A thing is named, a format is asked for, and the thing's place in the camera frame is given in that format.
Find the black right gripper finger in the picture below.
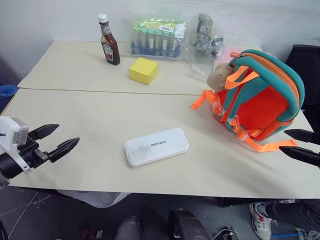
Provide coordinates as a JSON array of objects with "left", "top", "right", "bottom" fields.
[
  {"left": 278, "top": 145, "right": 320, "bottom": 169},
  {"left": 283, "top": 128, "right": 320, "bottom": 146}
]

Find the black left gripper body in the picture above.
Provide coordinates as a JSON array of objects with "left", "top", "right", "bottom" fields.
[{"left": 16, "top": 138, "right": 51, "bottom": 171}]

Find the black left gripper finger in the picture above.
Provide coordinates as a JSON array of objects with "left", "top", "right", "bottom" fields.
[
  {"left": 27, "top": 123, "right": 61, "bottom": 141},
  {"left": 47, "top": 136, "right": 81, "bottom": 164}
]

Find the teal and orange backpack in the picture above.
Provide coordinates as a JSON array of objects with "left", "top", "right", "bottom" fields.
[{"left": 190, "top": 48, "right": 306, "bottom": 153}]

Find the white rectangular case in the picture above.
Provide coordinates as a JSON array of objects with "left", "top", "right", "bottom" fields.
[{"left": 124, "top": 127, "right": 191, "bottom": 168}]

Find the white plastic sheet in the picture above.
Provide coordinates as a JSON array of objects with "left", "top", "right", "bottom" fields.
[{"left": 56, "top": 189, "right": 131, "bottom": 209}]

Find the dark trouser leg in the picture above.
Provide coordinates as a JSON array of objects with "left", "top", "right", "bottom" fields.
[{"left": 264, "top": 199, "right": 320, "bottom": 232}]

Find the black chair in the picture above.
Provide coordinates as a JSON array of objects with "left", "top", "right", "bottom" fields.
[{"left": 284, "top": 44, "right": 320, "bottom": 134}]

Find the white and red sneaker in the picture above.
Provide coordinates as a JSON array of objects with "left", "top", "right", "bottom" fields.
[{"left": 248, "top": 202, "right": 274, "bottom": 240}]

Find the grey rounded shape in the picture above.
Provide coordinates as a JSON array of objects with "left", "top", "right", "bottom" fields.
[{"left": 116, "top": 215, "right": 144, "bottom": 240}]

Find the beige plush toy pendant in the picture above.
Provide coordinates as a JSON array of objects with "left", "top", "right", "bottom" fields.
[{"left": 206, "top": 62, "right": 235, "bottom": 92}]

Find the ketchup bottle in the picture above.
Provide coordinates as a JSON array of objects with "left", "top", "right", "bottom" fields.
[{"left": 97, "top": 13, "right": 121, "bottom": 67}]

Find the yellow sponge block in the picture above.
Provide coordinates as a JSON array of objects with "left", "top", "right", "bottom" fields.
[{"left": 128, "top": 57, "right": 160, "bottom": 86}]

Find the black rounded shape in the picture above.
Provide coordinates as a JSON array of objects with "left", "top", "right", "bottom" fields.
[{"left": 168, "top": 208, "right": 211, "bottom": 240}]

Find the clear plastic bag with parts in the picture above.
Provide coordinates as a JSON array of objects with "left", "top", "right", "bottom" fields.
[{"left": 183, "top": 11, "right": 226, "bottom": 84}]

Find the bagged test tube rack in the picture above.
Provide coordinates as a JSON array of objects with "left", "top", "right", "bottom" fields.
[{"left": 129, "top": 15, "right": 189, "bottom": 62}]

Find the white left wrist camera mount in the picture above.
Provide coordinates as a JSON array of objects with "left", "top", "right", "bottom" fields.
[{"left": 0, "top": 115, "right": 33, "bottom": 175}]

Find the white floor cable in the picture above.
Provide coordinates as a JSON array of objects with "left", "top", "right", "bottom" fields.
[{"left": 0, "top": 191, "right": 52, "bottom": 219}]

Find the blue floor cable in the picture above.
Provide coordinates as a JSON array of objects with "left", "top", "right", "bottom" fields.
[{"left": 270, "top": 231, "right": 302, "bottom": 239}]

